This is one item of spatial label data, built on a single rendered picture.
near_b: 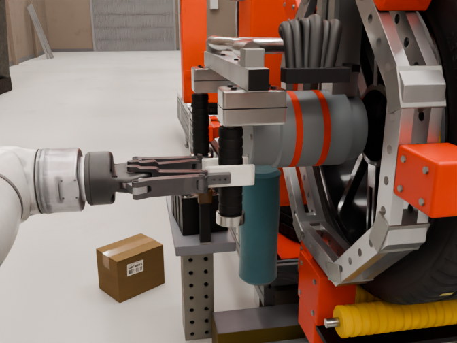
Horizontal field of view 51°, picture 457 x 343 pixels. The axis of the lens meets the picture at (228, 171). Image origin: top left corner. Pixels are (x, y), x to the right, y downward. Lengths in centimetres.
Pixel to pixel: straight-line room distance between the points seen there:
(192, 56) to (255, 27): 194
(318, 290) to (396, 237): 30
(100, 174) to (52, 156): 7
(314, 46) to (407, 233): 29
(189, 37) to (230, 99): 257
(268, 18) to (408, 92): 71
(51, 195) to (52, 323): 129
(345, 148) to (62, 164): 48
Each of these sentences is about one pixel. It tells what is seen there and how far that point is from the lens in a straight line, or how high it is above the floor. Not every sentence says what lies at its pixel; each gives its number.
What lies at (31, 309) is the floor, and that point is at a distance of 203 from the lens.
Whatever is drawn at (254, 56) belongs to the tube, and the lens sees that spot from 66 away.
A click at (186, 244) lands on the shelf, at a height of 45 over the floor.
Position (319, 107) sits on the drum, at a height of 90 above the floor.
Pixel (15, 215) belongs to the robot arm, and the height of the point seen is 83.
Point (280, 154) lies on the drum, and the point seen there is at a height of 82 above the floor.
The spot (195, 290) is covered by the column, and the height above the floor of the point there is 19.
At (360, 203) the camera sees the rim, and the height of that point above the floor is 64.
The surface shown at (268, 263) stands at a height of 53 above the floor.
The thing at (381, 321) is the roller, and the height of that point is 52.
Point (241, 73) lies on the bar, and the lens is 68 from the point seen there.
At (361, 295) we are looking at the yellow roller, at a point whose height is 50.
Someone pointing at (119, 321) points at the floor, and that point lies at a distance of 187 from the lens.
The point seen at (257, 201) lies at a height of 68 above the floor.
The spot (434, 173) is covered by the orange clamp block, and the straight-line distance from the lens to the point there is 60.
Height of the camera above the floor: 104
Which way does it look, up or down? 17 degrees down
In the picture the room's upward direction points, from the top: straight up
